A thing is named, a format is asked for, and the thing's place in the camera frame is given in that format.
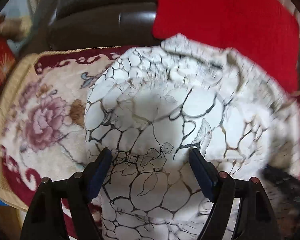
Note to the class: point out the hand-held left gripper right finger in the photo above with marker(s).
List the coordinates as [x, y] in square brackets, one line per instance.
[202, 175]

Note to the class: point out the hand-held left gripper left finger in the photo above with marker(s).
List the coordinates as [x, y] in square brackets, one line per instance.
[100, 175]

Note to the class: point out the white crackle-patterned garment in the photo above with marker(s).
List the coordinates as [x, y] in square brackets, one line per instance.
[152, 110]

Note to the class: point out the floral plush blanket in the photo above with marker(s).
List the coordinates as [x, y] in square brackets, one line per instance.
[40, 120]

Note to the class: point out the red quilt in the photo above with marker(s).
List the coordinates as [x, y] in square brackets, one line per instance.
[227, 17]

